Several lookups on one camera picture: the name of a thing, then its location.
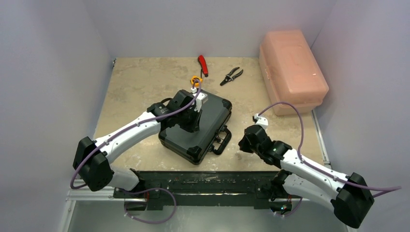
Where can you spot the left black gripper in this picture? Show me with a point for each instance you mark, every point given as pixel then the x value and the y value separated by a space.
pixel 194 126

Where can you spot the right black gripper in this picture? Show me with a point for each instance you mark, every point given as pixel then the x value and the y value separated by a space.
pixel 246 143

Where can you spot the black poker case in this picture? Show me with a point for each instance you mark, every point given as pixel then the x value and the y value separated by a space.
pixel 213 134

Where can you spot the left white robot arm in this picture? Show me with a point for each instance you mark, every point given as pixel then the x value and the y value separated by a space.
pixel 93 157

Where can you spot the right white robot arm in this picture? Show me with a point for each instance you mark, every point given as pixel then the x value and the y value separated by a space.
pixel 314 176

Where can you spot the yellow tape measure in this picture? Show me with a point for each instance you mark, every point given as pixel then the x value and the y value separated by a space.
pixel 196 81

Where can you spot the pink plastic storage box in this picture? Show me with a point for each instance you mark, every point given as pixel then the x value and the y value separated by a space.
pixel 291 74

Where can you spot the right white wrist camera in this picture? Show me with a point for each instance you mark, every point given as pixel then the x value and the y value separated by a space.
pixel 261 121

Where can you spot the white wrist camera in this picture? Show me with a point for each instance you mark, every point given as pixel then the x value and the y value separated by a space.
pixel 200 99
pixel 261 121

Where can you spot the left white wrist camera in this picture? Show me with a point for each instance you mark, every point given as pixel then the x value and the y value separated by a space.
pixel 200 99

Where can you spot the red handled tool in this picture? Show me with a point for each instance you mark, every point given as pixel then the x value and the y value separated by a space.
pixel 204 70

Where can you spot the black handled pliers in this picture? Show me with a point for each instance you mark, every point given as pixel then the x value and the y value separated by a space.
pixel 231 76

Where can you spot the black table rail frame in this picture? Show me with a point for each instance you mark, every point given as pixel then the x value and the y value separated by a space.
pixel 260 190

